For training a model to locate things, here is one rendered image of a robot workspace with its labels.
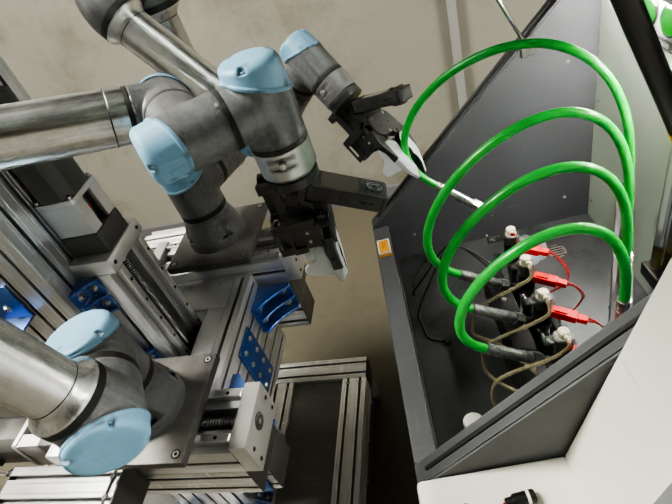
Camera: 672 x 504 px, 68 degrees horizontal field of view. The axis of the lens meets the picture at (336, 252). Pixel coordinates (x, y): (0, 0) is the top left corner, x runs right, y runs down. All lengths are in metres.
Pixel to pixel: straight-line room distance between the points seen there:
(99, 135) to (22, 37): 2.50
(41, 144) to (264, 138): 0.27
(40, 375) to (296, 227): 0.36
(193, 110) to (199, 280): 0.83
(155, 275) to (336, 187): 0.61
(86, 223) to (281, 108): 0.53
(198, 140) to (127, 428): 0.40
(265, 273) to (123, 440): 0.66
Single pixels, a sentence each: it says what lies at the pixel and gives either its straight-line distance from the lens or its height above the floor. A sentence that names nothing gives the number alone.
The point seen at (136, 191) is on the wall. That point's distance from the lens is 3.41.
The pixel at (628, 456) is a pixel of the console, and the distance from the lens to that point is 0.69.
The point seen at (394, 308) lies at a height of 0.95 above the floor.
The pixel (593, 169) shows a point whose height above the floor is 1.33.
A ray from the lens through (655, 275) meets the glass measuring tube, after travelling 1.10.
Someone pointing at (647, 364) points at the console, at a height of 1.24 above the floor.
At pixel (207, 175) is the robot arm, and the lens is 1.21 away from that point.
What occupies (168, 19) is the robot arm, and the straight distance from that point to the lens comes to 1.19.
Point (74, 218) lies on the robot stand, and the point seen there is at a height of 1.34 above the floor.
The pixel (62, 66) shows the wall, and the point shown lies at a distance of 3.15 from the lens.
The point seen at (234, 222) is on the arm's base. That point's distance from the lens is 1.27.
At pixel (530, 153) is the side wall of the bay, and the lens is 1.26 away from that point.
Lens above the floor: 1.74
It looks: 39 degrees down
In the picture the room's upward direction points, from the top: 20 degrees counter-clockwise
